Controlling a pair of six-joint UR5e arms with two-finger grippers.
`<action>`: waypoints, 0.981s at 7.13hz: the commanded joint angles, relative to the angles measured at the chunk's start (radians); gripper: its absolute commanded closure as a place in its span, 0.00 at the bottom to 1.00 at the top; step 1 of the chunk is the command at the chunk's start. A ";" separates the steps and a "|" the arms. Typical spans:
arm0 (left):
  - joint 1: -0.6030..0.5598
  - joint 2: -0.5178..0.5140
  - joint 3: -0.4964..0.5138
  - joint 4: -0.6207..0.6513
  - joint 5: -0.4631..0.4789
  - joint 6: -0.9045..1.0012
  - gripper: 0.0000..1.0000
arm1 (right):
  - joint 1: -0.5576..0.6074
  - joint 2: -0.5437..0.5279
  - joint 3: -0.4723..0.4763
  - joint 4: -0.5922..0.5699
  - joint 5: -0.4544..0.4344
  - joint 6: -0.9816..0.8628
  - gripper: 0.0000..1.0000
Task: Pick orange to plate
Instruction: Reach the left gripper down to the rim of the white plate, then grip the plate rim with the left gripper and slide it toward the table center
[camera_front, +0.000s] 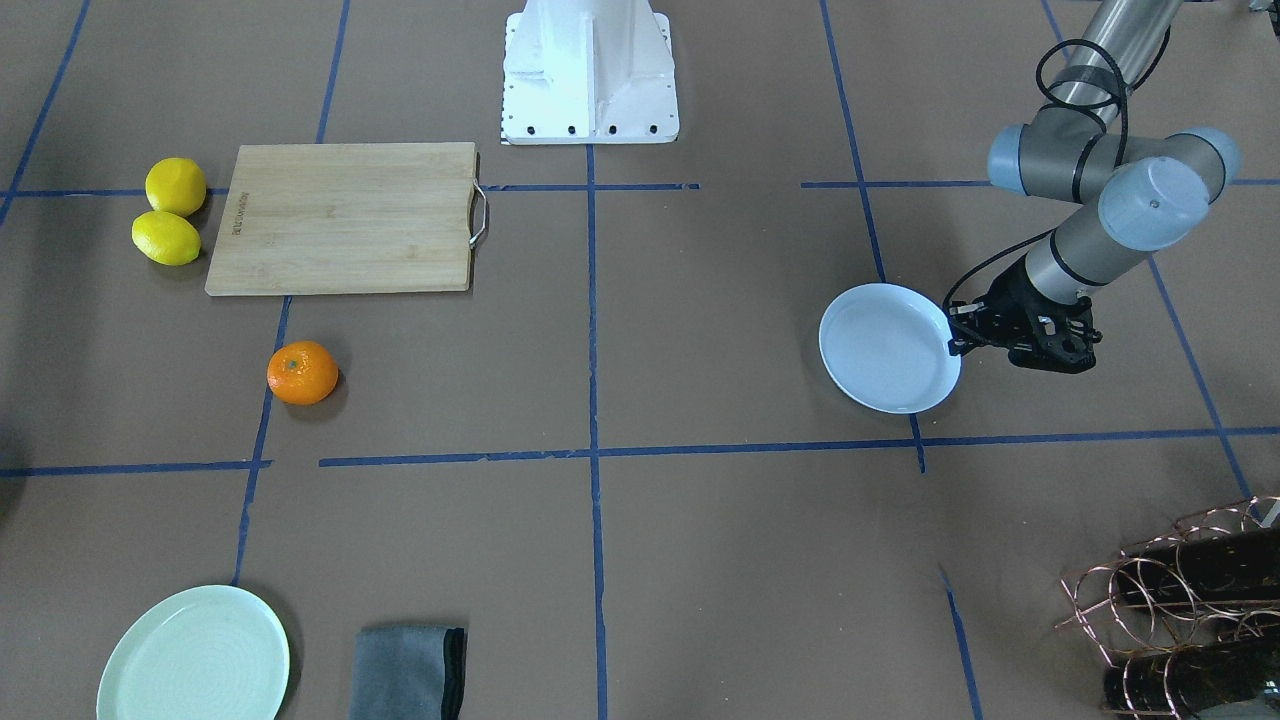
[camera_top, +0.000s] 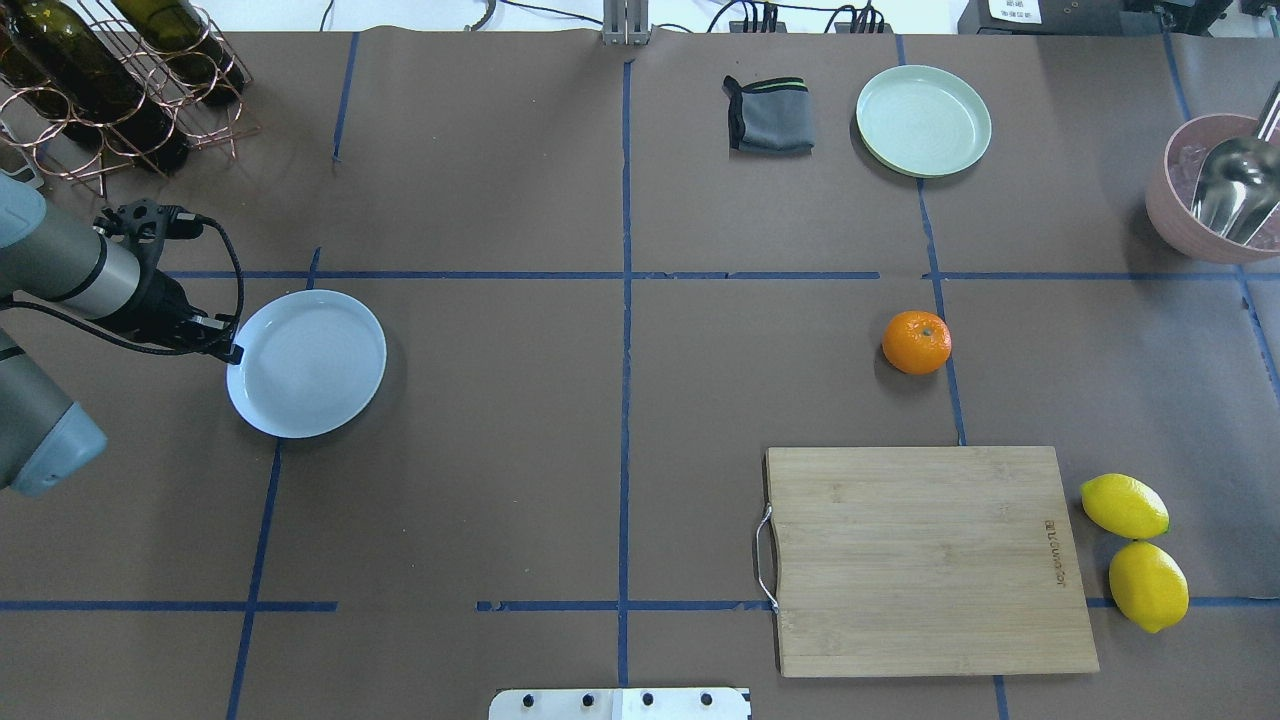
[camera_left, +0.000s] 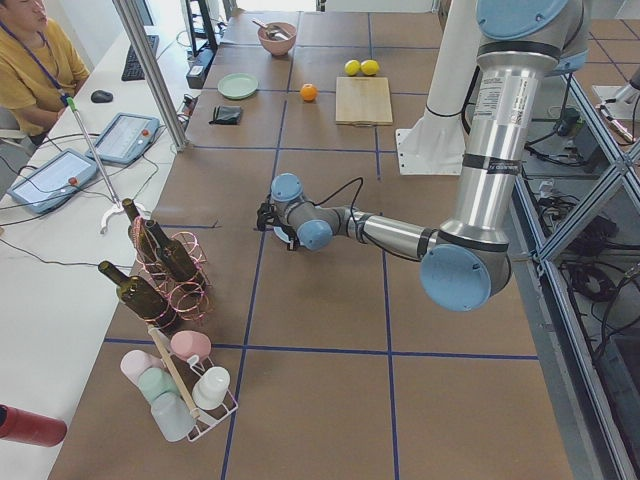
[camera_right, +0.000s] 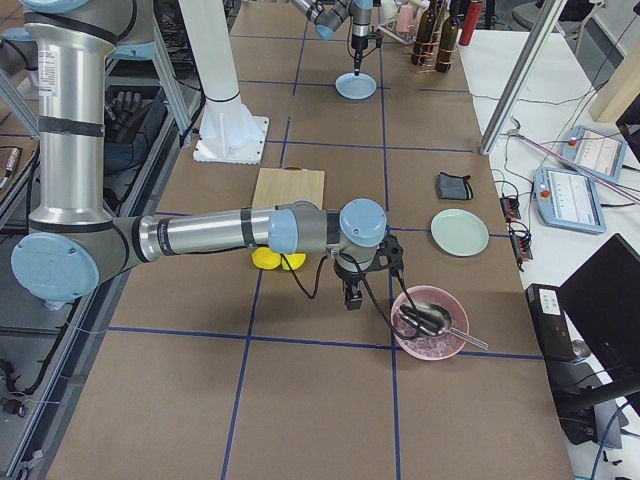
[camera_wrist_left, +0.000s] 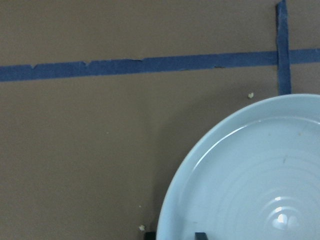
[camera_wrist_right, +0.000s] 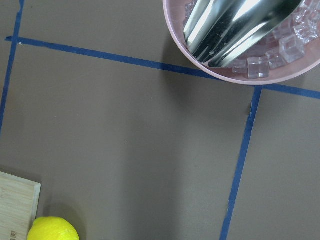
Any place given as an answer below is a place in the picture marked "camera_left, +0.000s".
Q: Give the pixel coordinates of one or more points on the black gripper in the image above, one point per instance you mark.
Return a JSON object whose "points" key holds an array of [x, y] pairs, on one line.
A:
{"points": [[288, 235]]}

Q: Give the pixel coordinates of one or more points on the light blue plate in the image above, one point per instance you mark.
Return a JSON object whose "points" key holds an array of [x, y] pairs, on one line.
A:
{"points": [[281, 234]]}

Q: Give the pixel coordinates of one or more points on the orange fruit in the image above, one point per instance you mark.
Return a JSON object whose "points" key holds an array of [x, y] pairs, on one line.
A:
{"points": [[308, 92]]}

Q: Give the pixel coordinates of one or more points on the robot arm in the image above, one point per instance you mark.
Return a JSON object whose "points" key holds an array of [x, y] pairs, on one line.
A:
{"points": [[465, 261]]}

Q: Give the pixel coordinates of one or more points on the light green plate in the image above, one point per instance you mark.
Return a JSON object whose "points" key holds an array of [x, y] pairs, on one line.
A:
{"points": [[238, 86]]}

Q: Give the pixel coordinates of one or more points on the grey folded cloth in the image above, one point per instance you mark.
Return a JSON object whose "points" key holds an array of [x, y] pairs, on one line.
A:
{"points": [[226, 115]]}

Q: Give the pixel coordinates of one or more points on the wooden cutting board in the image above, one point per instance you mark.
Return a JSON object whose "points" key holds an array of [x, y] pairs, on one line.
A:
{"points": [[363, 101]]}

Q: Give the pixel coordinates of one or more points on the dark green wine bottle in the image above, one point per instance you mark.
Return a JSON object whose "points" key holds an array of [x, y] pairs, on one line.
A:
{"points": [[142, 298]]}

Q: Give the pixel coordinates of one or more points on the reacher grabber stick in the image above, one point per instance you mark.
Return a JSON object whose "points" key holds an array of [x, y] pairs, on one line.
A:
{"points": [[116, 202]]}

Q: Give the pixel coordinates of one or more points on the teach pendant tablet far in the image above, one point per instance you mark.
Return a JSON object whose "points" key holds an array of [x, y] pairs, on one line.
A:
{"points": [[126, 138]]}

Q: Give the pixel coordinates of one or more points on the teach pendant tablet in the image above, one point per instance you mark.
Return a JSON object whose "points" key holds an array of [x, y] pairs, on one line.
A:
{"points": [[126, 138], [55, 182]]}

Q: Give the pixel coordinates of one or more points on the pink bowl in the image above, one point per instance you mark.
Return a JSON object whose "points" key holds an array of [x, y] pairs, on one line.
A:
{"points": [[279, 48]]}

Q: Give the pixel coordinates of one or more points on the yellow lemon by board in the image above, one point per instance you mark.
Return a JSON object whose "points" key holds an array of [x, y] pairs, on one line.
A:
{"points": [[352, 67]]}

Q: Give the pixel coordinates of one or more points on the yellow lemon near edge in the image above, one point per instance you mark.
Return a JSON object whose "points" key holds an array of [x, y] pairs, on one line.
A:
{"points": [[369, 67]]}

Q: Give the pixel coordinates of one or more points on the metal ice scoop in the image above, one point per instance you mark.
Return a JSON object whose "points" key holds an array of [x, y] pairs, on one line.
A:
{"points": [[272, 31]]}

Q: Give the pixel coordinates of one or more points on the light pink cup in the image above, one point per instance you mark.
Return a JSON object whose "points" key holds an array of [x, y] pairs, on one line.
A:
{"points": [[135, 362]]}

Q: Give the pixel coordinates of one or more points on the black keyboard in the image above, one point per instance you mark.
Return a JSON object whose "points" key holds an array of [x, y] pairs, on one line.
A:
{"points": [[133, 70]]}

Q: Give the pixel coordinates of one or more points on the mint green cup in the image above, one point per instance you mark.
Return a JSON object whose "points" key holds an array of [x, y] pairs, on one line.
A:
{"points": [[154, 382]]}

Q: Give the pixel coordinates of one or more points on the black computer mouse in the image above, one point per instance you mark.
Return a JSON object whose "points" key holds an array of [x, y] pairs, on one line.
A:
{"points": [[101, 97]]}

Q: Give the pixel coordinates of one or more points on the teach pendant tablet near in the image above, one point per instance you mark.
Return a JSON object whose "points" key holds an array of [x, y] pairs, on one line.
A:
{"points": [[55, 182]]}

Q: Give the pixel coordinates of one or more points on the grey white cup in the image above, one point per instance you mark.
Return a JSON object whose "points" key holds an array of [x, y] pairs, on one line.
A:
{"points": [[172, 416]]}

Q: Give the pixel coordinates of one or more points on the person in yellow shirt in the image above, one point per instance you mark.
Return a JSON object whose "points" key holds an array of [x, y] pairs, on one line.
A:
{"points": [[40, 67]]}

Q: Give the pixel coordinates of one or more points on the red bottle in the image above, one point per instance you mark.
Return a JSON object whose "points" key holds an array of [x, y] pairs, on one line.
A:
{"points": [[26, 427]]}

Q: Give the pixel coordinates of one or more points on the copper wire bottle rack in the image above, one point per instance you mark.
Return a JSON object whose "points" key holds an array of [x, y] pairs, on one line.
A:
{"points": [[189, 300]]}

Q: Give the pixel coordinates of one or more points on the white wire cup rack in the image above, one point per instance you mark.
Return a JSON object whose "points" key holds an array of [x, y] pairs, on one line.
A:
{"points": [[186, 374]]}

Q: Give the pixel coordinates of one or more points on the aluminium frame post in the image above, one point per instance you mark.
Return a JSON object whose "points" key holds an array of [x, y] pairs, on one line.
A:
{"points": [[137, 35]]}

